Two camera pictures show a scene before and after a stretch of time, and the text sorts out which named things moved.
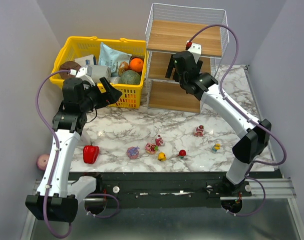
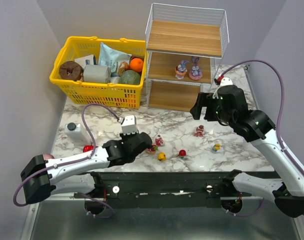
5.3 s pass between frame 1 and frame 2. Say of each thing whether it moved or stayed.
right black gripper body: moved
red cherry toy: stayed
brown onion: stayed
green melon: stayed
